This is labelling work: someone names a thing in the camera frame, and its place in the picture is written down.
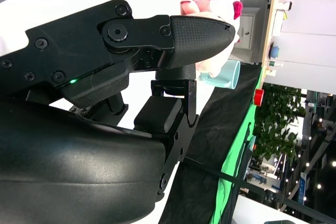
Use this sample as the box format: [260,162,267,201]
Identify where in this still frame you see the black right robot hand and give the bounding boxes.
[0,0,236,224]

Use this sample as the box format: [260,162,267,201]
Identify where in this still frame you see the light wooden board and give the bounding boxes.
[260,0,287,78]

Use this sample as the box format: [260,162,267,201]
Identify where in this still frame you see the pink plush doll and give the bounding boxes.
[180,0,244,78]

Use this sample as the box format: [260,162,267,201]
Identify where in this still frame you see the green leafy plants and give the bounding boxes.
[251,83,307,167]

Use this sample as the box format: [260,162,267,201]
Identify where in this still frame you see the teal plastic mug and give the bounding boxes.
[198,60,242,90]

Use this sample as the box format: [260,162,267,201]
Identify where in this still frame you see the black strap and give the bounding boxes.
[183,157,336,224]

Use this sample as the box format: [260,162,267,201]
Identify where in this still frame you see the white cabinet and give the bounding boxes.
[230,0,269,65]

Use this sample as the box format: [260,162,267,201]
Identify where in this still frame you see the black cloth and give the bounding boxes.
[157,62,264,224]

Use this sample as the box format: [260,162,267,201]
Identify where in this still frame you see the red cylinder button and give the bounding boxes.
[254,89,265,107]

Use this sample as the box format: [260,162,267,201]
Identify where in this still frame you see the green cloth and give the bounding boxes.
[209,70,266,224]

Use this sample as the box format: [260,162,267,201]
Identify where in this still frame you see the white panel box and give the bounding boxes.
[265,0,336,91]

